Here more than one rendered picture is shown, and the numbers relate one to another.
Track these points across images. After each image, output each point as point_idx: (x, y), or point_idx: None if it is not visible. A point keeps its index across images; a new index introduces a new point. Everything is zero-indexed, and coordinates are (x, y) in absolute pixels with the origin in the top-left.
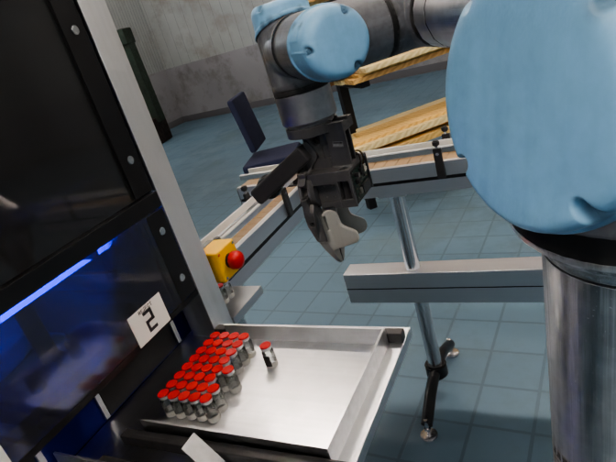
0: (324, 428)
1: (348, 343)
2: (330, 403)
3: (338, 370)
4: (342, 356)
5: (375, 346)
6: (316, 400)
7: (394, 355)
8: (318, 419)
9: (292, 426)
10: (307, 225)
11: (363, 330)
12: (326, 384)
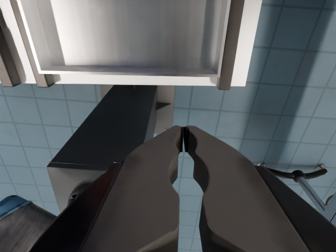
0: (84, 41)
1: (219, 17)
2: (116, 34)
3: (167, 23)
4: (194, 17)
5: (185, 75)
6: (117, 14)
7: (197, 81)
8: (93, 29)
9: (74, 0)
10: (43, 233)
11: (220, 48)
12: (143, 16)
